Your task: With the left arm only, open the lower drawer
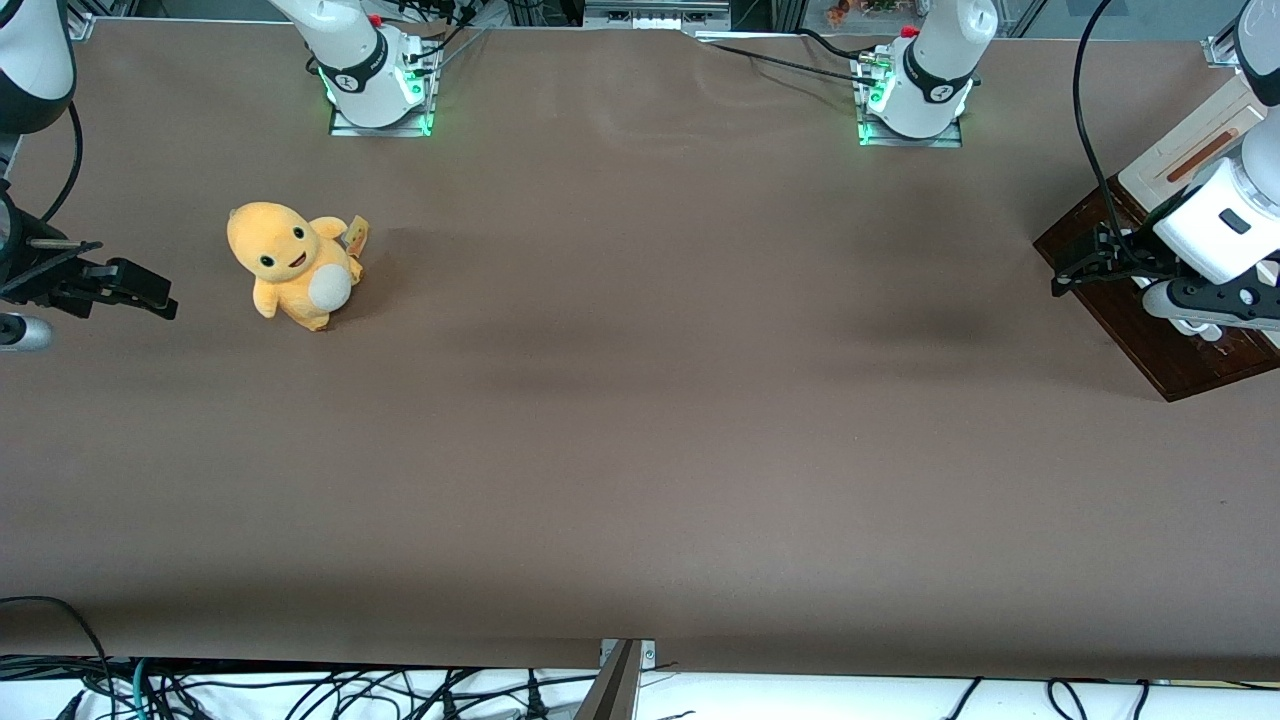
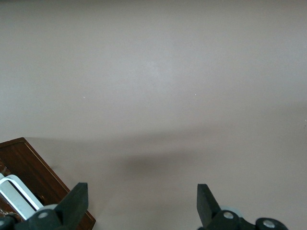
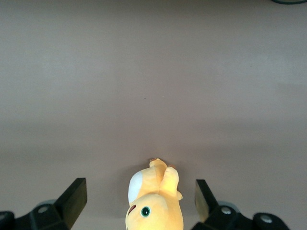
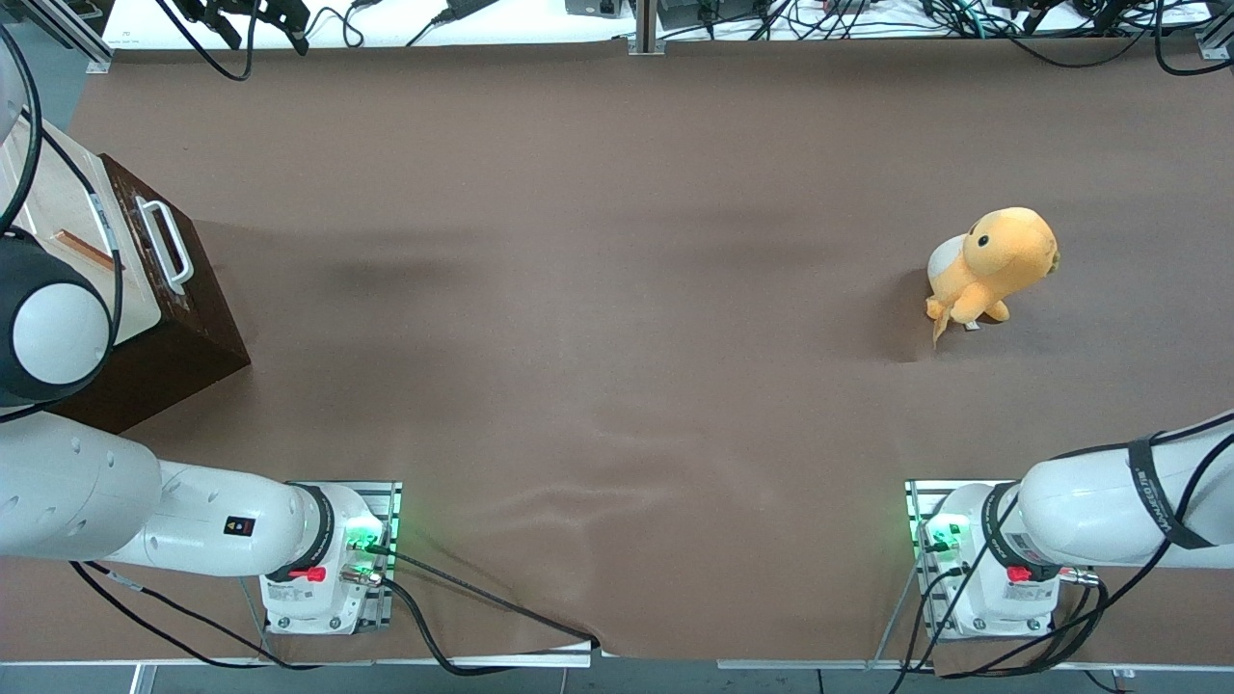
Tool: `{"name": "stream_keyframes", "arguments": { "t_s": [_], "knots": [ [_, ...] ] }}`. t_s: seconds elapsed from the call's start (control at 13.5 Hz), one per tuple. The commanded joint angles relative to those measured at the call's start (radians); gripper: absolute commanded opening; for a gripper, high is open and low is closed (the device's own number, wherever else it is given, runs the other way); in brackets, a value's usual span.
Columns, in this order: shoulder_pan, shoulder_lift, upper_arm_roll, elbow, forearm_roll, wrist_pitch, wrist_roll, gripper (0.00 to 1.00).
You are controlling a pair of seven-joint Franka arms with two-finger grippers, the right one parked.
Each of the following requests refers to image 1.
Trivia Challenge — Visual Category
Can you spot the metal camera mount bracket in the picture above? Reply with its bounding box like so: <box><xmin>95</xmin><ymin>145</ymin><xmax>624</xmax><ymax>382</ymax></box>
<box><xmin>575</xmin><ymin>638</ymin><xmax>657</xmax><ymax>720</ymax></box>

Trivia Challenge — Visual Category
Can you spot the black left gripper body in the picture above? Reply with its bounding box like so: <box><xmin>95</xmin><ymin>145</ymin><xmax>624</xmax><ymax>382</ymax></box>
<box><xmin>1097</xmin><ymin>223</ymin><xmax>1174</xmax><ymax>292</ymax></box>

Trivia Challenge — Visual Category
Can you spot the grey electronics box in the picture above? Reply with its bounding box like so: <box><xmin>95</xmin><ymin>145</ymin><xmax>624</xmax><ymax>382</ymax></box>
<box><xmin>583</xmin><ymin>0</ymin><xmax>733</xmax><ymax>31</ymax></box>

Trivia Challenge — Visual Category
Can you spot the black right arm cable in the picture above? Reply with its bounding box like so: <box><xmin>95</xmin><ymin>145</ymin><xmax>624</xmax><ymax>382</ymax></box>
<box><xmin>38</xmin><ymin>100</ymin><xmax>84</xmax><ymax>226</ymax></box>

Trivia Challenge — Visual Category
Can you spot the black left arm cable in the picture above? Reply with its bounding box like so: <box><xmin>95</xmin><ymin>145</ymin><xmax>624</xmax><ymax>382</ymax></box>
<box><xmin>1072</xmin><ymin>0</ymin><xmax>1141</xmax><ymax>271</ymax></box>

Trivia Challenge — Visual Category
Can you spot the black looped floor cable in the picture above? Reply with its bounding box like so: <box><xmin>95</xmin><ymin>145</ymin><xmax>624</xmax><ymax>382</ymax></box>
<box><xmin>0</xmin><ymin>595</ymin><xmax>113</xmax><ymax>720</ymax></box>

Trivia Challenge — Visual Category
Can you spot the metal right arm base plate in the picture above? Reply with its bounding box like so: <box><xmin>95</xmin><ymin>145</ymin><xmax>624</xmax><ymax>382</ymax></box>
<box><xmin>328</xmin><ymin>40</ymin><xmax>437</xmax><ymax>139</ymax></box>

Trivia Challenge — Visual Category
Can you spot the dark brown wooden base board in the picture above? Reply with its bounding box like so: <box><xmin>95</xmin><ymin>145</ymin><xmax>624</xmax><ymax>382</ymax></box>
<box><xmin>1033</xmin><ymin>178</ymin><xmax>1280</xmax><ymax>403</ymax></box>

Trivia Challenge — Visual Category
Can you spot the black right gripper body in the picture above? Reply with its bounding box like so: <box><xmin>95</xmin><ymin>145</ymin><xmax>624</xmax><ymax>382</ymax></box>
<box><xmin>0</xmin><ymin>190</ymin><xmax>106</xmax><ymax>321</ymax></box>

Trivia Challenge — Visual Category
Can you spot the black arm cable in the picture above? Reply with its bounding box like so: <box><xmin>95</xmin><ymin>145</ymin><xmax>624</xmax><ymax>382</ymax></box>
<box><xmin>38</xmin><ymin>100</ymin><xmax>84</xmax><ymax>226</ymax></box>
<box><xmin>1072</xmin><ymin>0</ymin><xmax>1141</xmax><ymax>271</ymax></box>

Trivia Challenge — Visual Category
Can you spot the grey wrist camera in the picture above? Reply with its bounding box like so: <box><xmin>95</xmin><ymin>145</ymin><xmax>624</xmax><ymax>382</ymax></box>
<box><xmin>0</xmin><ymin>313</ymin><xmax>53</xmax><ymax>353</ymax></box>
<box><xmin>1142</xmin><ymin>278</ymin><xmax>1280</xmax><ymax>333</ymax></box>

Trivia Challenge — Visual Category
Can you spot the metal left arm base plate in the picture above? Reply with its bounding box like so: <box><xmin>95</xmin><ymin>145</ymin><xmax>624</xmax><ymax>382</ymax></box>
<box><xmin>855</xmin><ymin>50</ymin><xmax>966</xmax><ymax>149</ymax></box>

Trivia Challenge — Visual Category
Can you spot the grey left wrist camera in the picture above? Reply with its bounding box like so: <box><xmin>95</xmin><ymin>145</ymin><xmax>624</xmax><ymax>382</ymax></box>
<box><xmin>1142</xmin><ymin>278</ymin><xmax>1280</xmax><ymax>333</ymax></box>

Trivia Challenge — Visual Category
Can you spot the long black table cable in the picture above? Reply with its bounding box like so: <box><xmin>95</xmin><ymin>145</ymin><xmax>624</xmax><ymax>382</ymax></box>
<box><xmin>695</xmin><ymin>38</ymin><xmax>883</xmax><ymax>89</ymax></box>

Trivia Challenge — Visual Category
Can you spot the yellow plush toy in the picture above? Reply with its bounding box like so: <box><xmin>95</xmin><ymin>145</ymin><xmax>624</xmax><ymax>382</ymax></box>
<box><xmin>226</xmin><ymin>201</ymin><xmax>371</xmax><ymax>333</ymax></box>

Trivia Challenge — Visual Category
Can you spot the brown table cover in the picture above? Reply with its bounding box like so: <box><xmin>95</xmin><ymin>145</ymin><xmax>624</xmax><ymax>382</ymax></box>
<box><xmin>0</xmin><ymin>18</ymin><xmax>1280</xmax><ymax>683</ymax></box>

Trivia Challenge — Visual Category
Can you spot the black cable bundle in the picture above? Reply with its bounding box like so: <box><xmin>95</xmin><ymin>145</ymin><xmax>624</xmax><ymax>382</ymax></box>
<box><xmin>400</xmin><ymin>0</ymin><xmax>493</xmax><ymax>76</ymax></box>

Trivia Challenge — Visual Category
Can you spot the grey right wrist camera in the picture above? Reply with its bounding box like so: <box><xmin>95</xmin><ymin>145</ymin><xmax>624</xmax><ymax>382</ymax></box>
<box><xmin>0</xmin><ymin>313</ymin><xmax>53</xmax><ymax>353</ymax></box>

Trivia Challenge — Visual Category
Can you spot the short black table cable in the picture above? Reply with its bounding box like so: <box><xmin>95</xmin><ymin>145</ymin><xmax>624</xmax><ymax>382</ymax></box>
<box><xmin>795</xmin><ymin>28</ymin><xmax>866</xmax><ymax>63</ymax></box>

